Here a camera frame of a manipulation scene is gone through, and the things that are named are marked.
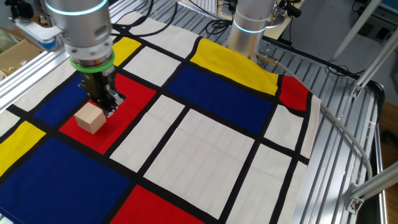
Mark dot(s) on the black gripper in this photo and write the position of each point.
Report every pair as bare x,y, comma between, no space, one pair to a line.
98,84

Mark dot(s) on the white computer keyboard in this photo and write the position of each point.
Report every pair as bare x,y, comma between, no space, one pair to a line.
206,5

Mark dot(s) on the pale green plastic bag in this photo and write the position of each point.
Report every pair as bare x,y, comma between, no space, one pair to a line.
6,40

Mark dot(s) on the aluminium frame post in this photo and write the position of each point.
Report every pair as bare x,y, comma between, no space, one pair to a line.
354,28
376,62
373,183

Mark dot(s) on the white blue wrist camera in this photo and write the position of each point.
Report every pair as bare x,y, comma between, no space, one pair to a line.
37,32

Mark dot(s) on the black mounted camera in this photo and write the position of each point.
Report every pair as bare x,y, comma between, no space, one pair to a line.
289,7

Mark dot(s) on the colour block patterned cloth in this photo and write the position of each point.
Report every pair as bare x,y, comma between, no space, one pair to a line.
186,140

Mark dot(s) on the brown cardboard box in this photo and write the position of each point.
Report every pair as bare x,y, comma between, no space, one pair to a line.
18,56

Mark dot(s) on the light wooden cube block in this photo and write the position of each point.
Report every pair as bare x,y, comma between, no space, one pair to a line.
90,119

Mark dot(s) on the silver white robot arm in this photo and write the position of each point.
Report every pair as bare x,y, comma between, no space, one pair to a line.
81,31

